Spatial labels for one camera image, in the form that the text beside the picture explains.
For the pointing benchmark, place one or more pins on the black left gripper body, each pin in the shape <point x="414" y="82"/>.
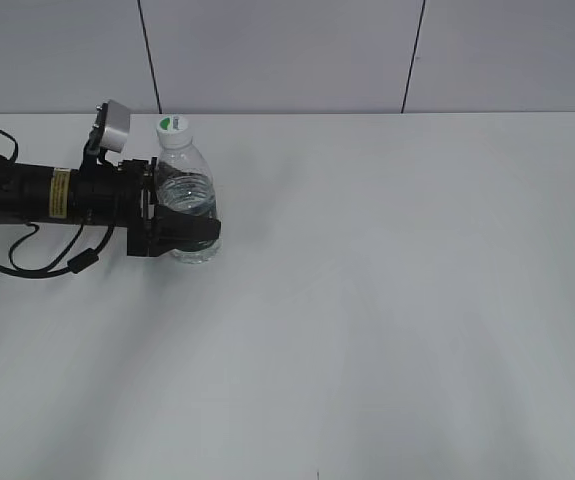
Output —
<point x="135" y="211"/>

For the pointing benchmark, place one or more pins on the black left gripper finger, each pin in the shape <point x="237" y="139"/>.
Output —
<point x="195" y="229"/>
<point x="153" y="172"/>

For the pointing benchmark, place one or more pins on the white green bottle cap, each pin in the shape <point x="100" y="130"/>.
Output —
<point x="173" y="132"/>

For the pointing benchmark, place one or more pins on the clear plastic water bottle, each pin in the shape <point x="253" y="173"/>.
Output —
<point x="184" y="182"/>

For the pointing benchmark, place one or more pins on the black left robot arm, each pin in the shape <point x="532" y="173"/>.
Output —
<point x="44" y="194"/>

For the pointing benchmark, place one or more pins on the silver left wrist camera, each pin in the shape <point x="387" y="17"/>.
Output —
<point x="110" y="129"/>

